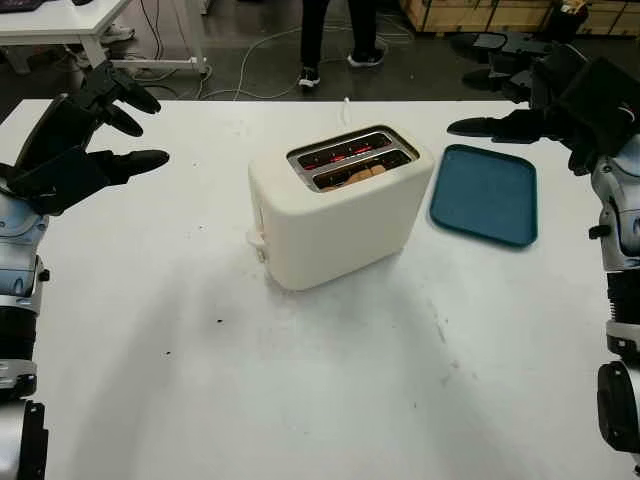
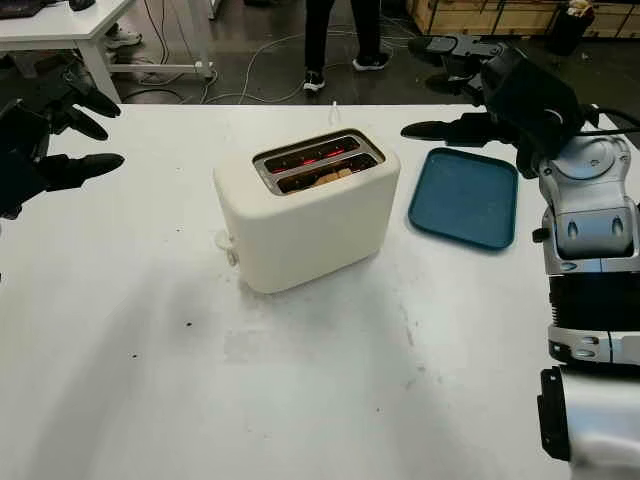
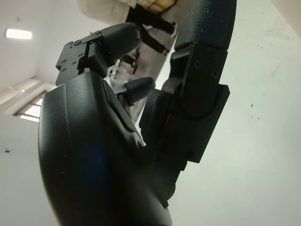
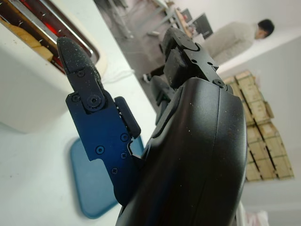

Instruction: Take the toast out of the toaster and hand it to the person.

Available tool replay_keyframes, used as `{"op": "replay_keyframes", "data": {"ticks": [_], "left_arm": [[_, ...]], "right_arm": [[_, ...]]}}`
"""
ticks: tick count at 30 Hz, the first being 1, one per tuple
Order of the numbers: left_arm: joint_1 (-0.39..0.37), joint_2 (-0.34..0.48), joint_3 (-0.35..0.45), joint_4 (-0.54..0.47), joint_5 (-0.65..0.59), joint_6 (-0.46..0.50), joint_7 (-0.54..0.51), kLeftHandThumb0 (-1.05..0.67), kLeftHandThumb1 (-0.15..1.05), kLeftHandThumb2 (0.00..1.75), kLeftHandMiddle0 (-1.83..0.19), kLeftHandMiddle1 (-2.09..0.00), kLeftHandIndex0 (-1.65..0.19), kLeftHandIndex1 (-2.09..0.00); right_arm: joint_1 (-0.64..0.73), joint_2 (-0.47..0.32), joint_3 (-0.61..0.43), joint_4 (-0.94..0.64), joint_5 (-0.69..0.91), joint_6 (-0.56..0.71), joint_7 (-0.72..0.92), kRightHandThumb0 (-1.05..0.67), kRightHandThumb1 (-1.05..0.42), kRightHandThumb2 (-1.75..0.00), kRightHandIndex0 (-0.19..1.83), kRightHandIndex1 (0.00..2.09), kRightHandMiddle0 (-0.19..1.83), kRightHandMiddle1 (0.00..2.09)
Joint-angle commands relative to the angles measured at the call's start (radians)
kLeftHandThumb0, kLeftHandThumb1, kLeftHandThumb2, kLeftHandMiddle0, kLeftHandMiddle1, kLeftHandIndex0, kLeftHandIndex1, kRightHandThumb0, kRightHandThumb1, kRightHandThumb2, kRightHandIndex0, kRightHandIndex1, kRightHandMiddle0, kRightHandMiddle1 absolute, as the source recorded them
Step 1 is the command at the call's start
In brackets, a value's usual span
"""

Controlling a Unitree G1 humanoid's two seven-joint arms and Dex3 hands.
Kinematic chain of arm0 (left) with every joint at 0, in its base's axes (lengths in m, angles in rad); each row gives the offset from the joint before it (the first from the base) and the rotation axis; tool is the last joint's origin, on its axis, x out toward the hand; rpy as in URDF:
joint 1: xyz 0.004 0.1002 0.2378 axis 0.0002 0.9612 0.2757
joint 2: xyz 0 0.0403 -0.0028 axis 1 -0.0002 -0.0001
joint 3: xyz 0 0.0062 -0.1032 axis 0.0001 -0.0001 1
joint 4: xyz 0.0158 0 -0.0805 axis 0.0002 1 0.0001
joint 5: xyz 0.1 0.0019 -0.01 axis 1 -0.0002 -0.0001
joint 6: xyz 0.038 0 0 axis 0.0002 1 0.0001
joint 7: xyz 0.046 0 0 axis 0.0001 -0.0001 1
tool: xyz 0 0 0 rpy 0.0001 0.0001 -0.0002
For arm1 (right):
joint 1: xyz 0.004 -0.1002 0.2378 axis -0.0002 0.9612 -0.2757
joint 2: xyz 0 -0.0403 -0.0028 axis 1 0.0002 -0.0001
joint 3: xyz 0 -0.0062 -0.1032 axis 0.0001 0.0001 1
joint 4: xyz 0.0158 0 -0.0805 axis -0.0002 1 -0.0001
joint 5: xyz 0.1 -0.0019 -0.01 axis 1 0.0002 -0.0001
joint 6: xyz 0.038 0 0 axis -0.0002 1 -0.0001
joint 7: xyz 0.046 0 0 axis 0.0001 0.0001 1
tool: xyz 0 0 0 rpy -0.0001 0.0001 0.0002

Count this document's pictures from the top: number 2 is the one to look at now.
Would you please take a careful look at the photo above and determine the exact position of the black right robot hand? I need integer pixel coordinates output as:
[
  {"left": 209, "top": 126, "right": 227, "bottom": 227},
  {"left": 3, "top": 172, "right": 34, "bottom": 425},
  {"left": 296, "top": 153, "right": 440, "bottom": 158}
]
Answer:
[{"left": 400, "top": 33, "right": 576, "bottom": 180}]

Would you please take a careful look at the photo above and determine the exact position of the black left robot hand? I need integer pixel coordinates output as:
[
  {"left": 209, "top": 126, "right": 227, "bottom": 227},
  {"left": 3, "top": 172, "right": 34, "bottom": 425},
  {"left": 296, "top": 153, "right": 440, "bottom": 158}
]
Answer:
[{"left": 0, "top": 62, "right": 126, "bottom": 192}]

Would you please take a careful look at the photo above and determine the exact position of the person in black trousers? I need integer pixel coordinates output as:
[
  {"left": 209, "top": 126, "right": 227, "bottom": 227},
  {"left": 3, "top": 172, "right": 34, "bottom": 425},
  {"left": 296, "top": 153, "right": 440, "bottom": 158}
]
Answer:
[{"left": 302, "top": 0, "right": 394, "bottom": 93}]

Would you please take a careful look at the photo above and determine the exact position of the toast slice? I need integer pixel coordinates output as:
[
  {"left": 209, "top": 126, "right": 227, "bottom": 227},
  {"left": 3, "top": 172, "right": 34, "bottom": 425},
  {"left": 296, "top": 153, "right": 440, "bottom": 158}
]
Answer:
[{"left": 309, "top": 167, "right": 354, "bottom": 189}]

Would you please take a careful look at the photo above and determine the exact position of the cream two-slot toaster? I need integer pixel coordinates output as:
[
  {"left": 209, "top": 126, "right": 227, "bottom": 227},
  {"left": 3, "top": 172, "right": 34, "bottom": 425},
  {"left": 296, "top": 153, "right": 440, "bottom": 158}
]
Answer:
[{"left": 213, "top": 128, "right": 402, "bottom": 295}]

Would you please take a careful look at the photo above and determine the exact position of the wooden shipping crate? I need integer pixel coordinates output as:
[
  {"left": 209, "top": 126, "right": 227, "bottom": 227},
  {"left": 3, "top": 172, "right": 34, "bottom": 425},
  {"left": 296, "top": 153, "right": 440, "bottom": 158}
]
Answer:
[{"left": 407, "top": 0, "right": 640, "bottom": 39}]

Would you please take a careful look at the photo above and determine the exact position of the black waste bin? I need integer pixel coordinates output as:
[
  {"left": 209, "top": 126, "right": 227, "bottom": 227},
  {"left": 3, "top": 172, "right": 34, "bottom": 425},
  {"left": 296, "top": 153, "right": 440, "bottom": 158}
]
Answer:
[{"left": 549, "top": 0, "right": 589, "bottom": 56}]

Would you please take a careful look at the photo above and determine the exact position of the white office desk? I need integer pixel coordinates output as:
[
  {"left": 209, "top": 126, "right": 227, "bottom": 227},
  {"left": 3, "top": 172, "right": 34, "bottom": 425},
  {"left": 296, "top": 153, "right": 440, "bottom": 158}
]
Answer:
[{"left": 0, "top": 0, "right": 214, "bottom": 104}]

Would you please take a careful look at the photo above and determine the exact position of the dark laptop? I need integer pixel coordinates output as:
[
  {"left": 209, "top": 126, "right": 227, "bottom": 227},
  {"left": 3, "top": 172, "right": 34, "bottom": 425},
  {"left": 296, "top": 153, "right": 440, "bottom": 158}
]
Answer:
[{"left": 0, "top": 0, "right": 46, "bottom": 20}]

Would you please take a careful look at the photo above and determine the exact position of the blue plastic tray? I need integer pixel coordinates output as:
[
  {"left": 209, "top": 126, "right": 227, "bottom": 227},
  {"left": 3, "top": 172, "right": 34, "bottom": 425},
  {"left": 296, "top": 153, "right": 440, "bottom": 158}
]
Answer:
[{"left": 407, "top": 146, "right": 520, "bottom": 251}]

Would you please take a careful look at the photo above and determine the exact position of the white sneaker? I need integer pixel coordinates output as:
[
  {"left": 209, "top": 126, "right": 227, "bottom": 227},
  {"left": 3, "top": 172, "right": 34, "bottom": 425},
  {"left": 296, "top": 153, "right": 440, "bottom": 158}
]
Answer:
[{"left": 104, "top": 27, "right": 144, "bottom": 50}]

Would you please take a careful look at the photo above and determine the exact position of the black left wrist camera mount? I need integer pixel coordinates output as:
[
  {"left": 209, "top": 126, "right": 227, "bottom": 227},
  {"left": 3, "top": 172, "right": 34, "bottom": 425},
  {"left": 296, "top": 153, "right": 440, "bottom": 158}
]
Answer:
[{"left": 0, "top": 149, "right": 61, "bottom": 221}]

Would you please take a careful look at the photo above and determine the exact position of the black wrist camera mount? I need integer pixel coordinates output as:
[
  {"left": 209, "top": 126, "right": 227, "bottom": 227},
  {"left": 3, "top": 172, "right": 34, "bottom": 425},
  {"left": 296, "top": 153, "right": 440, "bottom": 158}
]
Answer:
[
  {"left": 514, "top": 74, "right": 587, "bottom": 151},
  {"left": 0, "top": 149, "right": 61, "bottom": 221}
]

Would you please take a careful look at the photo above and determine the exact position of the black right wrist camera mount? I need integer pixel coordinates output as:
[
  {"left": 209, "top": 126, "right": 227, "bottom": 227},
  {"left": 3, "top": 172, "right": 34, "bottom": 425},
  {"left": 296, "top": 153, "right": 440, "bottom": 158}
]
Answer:
[{"left": 514, "top": 74, "right": 587, "bottom": 151}]

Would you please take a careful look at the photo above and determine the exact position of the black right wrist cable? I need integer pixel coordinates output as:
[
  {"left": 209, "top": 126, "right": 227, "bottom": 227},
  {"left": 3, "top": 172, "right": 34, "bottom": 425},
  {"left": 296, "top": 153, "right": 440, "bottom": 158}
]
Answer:
[{"left": 574, "top": 102, "right": 640, "bottom": 139}]

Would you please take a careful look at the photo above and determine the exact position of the white floor cable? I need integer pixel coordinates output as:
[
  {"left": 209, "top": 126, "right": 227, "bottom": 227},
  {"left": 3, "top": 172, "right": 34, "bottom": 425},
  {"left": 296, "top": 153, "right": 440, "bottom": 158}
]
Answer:
[{"left": 177, "top": 24, "right": 416, "bottom": 105}]

